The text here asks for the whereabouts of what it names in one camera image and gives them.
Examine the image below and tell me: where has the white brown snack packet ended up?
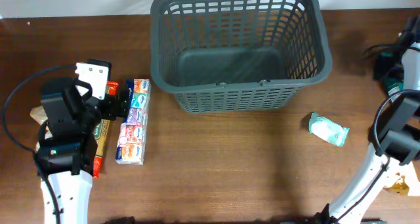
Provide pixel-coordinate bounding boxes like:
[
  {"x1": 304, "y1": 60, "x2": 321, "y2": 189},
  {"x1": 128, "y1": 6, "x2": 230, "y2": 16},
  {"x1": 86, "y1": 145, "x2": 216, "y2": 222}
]
[{"x1": 383, "y1": 162, "x2": 419, "y2": 196}]

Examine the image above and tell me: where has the green Nescafe coffee bag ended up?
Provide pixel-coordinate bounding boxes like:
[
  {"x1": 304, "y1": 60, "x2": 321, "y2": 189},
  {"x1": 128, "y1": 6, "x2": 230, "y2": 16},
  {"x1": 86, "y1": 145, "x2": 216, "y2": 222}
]
[{"x1": 383, "y1": 79, "x2": 404, "y2": 95}]

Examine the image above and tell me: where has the tan packet under left arm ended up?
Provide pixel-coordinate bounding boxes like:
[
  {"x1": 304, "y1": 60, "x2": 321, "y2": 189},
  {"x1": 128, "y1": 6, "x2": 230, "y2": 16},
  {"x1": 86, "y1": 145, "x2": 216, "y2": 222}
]
[{"x1": 30, "y1": 106, "x2": 52, "y2": 139}]

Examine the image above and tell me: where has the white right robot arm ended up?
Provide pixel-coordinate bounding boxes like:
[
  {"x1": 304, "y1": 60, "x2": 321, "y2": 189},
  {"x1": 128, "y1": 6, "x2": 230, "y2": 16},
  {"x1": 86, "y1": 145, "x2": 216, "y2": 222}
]
[{"x1": 313, "y1": 16, "x2": 419, "y2": 223}]

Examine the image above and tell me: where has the spaghetti pasta packet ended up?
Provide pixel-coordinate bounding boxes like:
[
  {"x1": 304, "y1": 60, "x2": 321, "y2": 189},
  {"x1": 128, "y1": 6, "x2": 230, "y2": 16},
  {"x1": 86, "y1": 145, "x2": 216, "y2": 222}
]
[{"x1": 93, "y1": 81, "x2": 119, "y2": 178}]

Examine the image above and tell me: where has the colourful tissue multipack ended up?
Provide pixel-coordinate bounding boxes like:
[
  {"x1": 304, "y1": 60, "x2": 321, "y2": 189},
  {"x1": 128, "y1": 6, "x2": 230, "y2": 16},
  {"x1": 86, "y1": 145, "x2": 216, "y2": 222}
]
[{"x1": 115, "y1": 79, "x2": 151, "y2": 165}]

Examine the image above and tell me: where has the mint green wipes packet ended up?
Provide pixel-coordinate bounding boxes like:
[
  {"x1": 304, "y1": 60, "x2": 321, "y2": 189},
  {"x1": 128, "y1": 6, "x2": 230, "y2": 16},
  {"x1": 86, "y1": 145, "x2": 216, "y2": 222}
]
[{"x1": 308, "y1": 112, "x2": 350, "y2": 147}]

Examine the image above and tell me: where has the dark grey plastic basket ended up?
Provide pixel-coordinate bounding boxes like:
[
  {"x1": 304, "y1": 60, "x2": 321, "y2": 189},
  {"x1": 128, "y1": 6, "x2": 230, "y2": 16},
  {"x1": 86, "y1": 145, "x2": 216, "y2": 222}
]
[{"x1": 150, "y1": 0, "x2": 333, "y2": 114}]

